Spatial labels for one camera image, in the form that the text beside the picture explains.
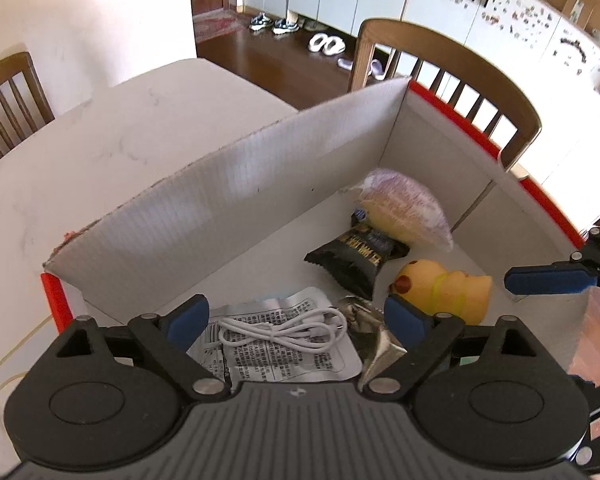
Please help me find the black snack packet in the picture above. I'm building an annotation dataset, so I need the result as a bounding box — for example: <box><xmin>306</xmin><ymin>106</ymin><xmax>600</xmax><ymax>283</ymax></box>
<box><xmin>303</xmin><ymin>209</ymin><xmax>411</xmax><ymax>301</ymax></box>

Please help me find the yellow duck toy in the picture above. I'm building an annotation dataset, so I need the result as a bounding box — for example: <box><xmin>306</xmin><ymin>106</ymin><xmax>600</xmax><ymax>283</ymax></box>
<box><xmin>388</xmin><ymin>258</ymin><xmax>494</xmax><ymax>326</ymax></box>

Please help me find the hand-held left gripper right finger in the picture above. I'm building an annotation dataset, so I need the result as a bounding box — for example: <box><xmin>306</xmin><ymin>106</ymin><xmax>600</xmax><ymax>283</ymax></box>
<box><xmin>383</xmin><ymin>294</ymin><xmax>552</xmax><ymax>404</ymax></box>

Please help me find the red cardboard box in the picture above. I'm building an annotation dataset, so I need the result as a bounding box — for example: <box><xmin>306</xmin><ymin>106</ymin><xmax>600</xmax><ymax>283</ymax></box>
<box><xmin>40</xmin><ymin>75</ymin><xmax>593</xmax><ymax>396</ymax></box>

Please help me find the white wooden wall cabinet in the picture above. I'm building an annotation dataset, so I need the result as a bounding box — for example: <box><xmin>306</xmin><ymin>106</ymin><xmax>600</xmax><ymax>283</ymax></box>
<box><xmin>242</xmin><ymin>0</ymin><xmax>600</xmax><ymax>226</ymax></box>

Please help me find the dark wooden chair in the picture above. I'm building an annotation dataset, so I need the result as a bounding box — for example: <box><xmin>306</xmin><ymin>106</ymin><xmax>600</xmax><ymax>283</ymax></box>
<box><xmin>0</xmin><ymin>51</ymin><xmax>56</xmax><ymax>177</ymax></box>

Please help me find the silver foil packet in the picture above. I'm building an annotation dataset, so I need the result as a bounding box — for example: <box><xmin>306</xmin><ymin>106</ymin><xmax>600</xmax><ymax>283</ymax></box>
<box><xmin>337</xmin><ymin>295</ymin><xmax>411</xmax><ymax>386</ymax></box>

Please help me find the bread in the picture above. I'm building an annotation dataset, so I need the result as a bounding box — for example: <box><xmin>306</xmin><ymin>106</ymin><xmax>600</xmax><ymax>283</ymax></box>
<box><xmin>357</xmin><ymin>168</ymin><xmax>454</xmax><ymax>251</ymax></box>

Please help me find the red patterned rug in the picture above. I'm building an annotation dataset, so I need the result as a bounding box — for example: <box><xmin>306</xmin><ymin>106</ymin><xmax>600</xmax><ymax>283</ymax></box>
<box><xmin>194</xmin><ymin>10</ymin><xmax>253</xmax><ymax>44</ymax></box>

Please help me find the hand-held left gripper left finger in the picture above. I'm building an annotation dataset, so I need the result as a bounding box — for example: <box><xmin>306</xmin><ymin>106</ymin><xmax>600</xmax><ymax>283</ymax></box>
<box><xmin>54</xmin><ymin>294</ymin><xmax>232</xmax><ymax>404</ymax></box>

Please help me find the white marble desktop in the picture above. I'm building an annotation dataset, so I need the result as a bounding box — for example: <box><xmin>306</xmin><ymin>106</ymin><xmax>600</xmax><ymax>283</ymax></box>
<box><xmin>0</xmin><ymin>58</ymin><xmax>600</xmax><ymax>466</ymax></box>

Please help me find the light wooden chair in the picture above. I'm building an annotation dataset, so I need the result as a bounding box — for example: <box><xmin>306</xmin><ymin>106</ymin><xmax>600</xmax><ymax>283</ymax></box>
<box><xmin>347</xmin><ymin>17</ymin><xmax>543</xmax><ymax>170</ymax></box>

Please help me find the white charging cable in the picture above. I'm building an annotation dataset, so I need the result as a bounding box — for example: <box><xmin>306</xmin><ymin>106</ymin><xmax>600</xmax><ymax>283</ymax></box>
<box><xmin>215</xmin><ymin>308</ymin><xmax>349</xmax><ymax>349</ymax></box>

